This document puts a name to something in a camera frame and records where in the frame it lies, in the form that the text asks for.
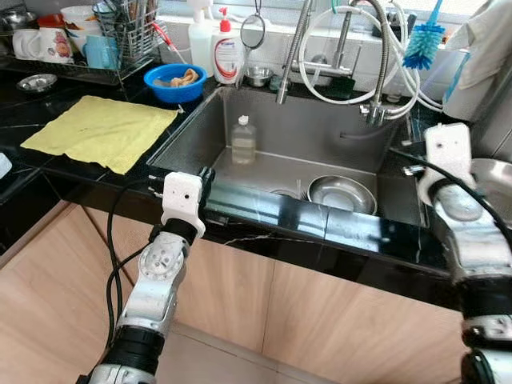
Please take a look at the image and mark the clear plastic bottle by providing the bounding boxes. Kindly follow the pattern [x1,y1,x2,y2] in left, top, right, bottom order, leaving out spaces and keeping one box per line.
[231,114,258,166]

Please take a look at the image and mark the large steel plate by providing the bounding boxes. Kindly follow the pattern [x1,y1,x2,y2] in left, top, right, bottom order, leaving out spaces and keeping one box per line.
[470,158,512,226]

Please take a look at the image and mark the blue plastic bowl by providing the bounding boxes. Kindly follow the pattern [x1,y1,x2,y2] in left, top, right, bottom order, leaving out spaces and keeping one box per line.
[144,63,208,104]

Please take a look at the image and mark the brushed steel canister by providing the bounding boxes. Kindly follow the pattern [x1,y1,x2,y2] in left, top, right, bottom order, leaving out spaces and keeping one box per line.
[480,84,512,161]

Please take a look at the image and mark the dark green scouring pad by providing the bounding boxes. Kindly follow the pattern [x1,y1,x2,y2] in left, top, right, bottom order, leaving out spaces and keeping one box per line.
[330,74,358,94]

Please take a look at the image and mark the light wood cabinet door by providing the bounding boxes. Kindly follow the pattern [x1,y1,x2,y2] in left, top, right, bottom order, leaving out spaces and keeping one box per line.
[80,204,277,353]
[262,256,473,384]

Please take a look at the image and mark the tan rag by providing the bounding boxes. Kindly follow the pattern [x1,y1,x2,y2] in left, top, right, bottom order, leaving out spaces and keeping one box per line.
[156,68,201,87]

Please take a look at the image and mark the stainless steel sink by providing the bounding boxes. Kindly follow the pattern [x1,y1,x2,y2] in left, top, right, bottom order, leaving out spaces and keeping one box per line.
[148,84,429,229]

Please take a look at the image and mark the yellow cloth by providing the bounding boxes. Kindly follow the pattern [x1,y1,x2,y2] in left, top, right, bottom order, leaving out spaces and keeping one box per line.
[20,95,181,175]

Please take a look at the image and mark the small steel bowl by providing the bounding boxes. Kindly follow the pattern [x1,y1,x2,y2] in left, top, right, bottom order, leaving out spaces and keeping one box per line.
[244,66,273,87]

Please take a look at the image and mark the blue bottle brush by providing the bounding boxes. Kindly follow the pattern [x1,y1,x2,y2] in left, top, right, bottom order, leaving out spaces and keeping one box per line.
[402,0,446,71]

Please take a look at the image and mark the white red-capped soap bottle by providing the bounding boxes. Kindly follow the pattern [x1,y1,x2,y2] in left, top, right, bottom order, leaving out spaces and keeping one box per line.
[211,8,246,85]

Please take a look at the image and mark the white hanging cloth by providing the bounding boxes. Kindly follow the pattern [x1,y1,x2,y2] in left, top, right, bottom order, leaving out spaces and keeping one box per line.
[442,0,512,121]

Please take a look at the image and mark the plain white bottle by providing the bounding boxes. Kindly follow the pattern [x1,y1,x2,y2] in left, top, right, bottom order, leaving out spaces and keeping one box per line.
[188,0,217,69]

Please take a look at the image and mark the round mesh strainer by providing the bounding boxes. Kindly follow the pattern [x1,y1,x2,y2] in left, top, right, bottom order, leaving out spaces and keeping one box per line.
[240,12,267,50]

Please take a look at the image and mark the spring pull-down faucet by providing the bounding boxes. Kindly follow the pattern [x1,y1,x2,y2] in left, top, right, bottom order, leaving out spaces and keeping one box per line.
[276,0,357,106]

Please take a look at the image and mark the blue cup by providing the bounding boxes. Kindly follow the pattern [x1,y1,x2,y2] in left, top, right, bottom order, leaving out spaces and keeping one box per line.
[82,34,121,70]

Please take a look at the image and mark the small steel dish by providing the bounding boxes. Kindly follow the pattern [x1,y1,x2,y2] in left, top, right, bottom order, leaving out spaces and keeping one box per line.
[16,74,58,94]

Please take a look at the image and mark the light wood cabinet side panel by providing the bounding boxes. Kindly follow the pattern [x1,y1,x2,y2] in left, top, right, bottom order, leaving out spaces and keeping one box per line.
[0,200,121,384]

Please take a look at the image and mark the white printed mug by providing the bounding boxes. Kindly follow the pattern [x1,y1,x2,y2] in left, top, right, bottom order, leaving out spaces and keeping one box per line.
[36,28,74,65]

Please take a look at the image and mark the white bowl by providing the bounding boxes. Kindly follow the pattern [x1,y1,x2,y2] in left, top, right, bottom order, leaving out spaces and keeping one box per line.
[60,6,98,31]

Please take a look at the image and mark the orange bowl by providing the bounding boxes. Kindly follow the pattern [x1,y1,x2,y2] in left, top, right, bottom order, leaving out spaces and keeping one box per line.
[36,12,65,29]

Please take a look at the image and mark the plain white mug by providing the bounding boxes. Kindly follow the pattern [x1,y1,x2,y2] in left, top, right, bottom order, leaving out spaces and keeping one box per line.
[10,28,41,61]

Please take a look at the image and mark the steel pot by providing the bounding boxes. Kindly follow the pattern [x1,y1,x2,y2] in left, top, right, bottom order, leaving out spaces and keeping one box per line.
[0,8,37,33]

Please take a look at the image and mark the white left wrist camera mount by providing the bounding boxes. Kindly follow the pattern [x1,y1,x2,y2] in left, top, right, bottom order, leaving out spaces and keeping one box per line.
[162,172,207,237]

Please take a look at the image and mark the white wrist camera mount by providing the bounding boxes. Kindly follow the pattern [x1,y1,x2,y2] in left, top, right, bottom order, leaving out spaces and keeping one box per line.
[162,172,207,237]
[418,122,474,205]

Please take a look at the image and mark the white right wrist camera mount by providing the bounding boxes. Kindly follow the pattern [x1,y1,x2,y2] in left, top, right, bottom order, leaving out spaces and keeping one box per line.
[418,122,474,205]

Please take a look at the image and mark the white hose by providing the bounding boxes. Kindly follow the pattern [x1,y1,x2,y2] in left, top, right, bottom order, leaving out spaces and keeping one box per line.
[300,6,445,113]

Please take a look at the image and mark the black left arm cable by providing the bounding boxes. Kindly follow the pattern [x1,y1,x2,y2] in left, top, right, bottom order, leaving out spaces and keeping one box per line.
[104,180,165,353]

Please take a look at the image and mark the flexible metal hose faucet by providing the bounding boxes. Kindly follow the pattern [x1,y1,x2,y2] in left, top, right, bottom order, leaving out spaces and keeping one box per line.
[352,0,398,125]

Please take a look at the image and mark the red handled brush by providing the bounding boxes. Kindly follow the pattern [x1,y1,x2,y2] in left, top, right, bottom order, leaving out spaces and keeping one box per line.
[150,20,177,55]

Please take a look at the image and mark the wire dish rack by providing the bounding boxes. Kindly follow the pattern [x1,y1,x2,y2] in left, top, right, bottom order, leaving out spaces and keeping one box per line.
[0,0,159,85]

